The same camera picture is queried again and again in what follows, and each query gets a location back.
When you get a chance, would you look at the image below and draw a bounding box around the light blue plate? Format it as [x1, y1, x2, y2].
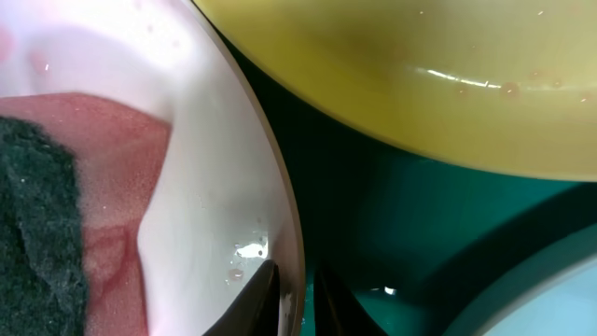
[445, 225, 596, 336]

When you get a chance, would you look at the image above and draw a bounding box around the white plate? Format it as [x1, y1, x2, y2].
[1, 0, 305, 335]

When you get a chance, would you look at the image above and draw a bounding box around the yellow-green plate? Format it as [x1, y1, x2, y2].
[197, 0, 596, 182]

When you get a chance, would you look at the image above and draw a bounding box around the teal plastic tray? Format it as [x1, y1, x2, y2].
[207, 18, 596, 335]

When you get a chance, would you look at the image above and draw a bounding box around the red and green sponge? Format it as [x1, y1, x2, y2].
[1, 93, 171, 336]

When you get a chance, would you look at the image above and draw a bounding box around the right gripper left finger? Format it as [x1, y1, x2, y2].
[203, 259, 280, 336]

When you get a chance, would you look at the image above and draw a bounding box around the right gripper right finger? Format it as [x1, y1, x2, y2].
[313, 265, 387, 336]

